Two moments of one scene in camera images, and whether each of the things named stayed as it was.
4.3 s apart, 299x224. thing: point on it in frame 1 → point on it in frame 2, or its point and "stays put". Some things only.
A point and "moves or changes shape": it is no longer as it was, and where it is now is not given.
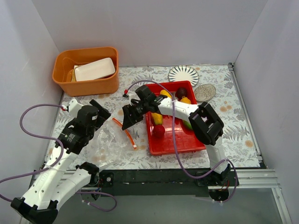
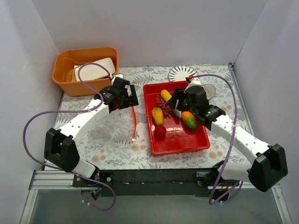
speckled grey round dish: (204, 92) stays put
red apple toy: (159, 130) stays put
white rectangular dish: (97, 69) stays put
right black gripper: (134, 112) → (175, 101)
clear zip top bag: (110, 144) moves or changes shape
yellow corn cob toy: (163, 92) stays put
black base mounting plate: (163, 182) stays put
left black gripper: (98, 112) → (130, 97)
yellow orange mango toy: (158, 118) stays put
